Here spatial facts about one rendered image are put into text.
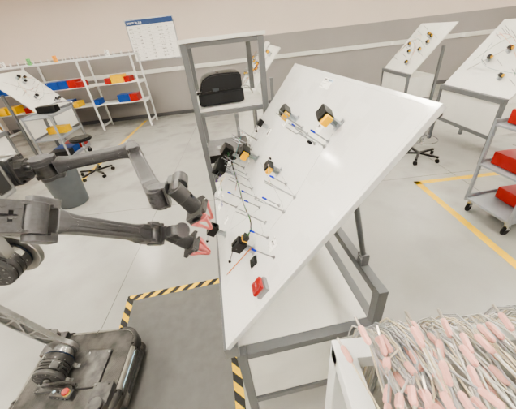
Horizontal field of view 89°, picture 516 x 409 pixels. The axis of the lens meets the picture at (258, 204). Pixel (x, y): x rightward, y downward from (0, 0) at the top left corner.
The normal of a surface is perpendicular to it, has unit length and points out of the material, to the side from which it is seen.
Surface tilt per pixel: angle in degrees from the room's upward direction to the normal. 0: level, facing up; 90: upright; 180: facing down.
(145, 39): 90
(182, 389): 0
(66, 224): 76
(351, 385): 0
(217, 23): 90
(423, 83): 90
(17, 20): 90
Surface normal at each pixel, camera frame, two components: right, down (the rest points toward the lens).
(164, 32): 0.06, 0.55
